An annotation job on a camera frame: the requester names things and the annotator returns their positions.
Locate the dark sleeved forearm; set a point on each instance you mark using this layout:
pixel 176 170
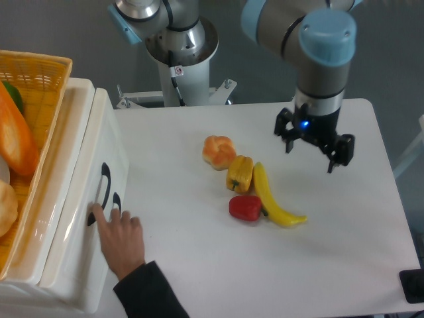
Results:
pixel 146 292

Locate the round bread roll in basket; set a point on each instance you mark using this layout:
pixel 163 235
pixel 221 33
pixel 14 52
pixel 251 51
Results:
pixel 9 206

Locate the black top drawer handle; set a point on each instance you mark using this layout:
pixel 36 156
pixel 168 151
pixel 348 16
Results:
pixel 104 187

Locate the green pepper in basket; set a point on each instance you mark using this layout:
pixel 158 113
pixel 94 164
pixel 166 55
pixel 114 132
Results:
pixel 15 95

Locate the white drawer cabinet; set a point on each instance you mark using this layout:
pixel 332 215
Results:
pixel 33 277

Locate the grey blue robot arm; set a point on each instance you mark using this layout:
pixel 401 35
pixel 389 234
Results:
pixel 317 37

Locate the black lower drawer handle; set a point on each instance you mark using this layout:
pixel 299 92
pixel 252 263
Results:
pixel 117 202

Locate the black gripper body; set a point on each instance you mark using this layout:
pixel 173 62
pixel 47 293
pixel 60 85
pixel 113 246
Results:
pixel 320 131

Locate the orange baguette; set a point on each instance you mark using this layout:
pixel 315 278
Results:
pixel 18 146

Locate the person's hand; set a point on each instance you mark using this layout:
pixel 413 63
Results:
pixel 121 240

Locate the knotted bread bun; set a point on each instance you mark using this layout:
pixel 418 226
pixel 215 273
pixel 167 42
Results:
pixel 219 152

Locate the yellow banana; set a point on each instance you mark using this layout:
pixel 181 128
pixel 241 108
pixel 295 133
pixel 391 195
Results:
pixel 275 213

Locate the yellow woven basket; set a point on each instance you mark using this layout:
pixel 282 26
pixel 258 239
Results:
pixel 41 80

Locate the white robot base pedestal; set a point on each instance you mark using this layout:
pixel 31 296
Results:
pixel 183 59

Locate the black drawer handle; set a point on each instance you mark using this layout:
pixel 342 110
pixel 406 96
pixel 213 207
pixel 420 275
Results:
pixel 117 202
pixel 104 187

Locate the white drawer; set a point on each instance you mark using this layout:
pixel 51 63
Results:
pixel 84 261

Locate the black device at table edge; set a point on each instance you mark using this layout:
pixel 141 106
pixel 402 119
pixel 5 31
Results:
pixel 412 284

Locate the yellow bell pepper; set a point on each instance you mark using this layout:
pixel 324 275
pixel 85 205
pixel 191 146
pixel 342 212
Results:
pixel 239 174

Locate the red bell pepper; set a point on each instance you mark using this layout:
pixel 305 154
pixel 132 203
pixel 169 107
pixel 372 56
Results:
pixel 246 208

